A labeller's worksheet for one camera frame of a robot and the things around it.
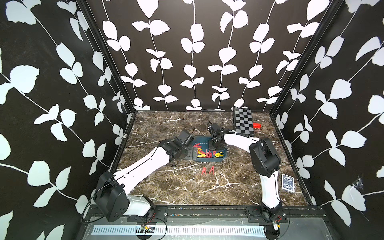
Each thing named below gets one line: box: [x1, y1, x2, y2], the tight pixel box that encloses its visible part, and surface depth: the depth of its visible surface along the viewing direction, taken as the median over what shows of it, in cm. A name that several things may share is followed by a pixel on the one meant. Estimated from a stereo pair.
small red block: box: [252, 122, 262, 129], surface depth 115 cm
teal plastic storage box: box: [192, 136, 228, 162], surface depth 97 cm
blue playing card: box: [281, 173, 295, 193], surface depth 85 cm
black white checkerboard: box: [233, 107, 254, 135], surface depth 113 cm
